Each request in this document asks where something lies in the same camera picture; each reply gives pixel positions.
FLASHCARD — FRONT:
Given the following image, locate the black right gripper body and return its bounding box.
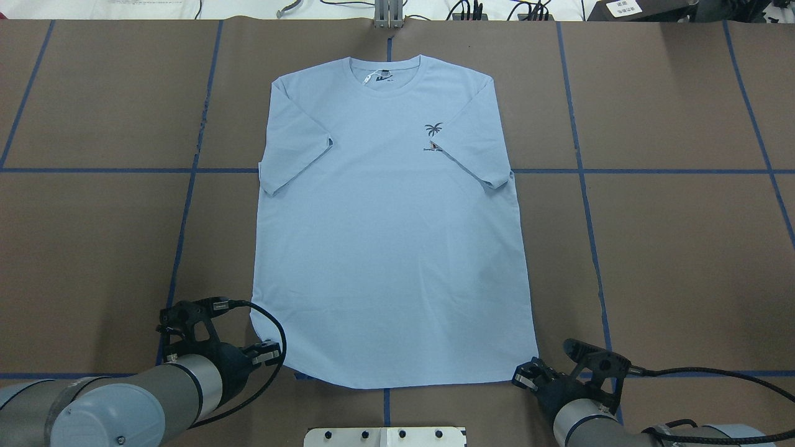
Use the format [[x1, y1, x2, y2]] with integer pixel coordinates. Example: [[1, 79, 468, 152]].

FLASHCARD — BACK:
[[512, 338, 632, 423]]

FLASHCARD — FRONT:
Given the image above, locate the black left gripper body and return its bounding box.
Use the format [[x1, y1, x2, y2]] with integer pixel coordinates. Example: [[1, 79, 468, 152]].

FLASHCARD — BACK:
[[157, 298, 281, 398]]

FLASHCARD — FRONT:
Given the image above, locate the grey aluminium frame post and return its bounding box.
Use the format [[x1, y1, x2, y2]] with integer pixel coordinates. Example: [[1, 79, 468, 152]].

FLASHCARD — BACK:
[[373, 0, 405, 29]]

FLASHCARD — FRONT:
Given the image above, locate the black box with label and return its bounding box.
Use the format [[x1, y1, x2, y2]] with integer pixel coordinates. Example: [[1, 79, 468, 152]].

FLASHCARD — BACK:
[[586, 1, 699, 22]]

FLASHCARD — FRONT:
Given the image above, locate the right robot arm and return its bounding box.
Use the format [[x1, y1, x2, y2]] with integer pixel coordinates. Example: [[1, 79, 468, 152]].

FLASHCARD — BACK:
[[512, 338, 793, 446]]

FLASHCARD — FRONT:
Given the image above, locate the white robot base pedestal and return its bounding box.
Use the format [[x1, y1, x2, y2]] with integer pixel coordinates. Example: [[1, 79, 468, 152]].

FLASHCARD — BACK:
[[303, 425, 468, 446]]

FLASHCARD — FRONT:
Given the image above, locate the light blue t-shirt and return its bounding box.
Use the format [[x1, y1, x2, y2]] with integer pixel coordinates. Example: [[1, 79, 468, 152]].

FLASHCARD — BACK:
[[251, 55, 539, 389]]

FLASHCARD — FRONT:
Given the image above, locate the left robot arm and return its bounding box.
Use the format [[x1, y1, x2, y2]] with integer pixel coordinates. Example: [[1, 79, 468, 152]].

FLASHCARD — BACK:
[[1, 297, 288, 446]]

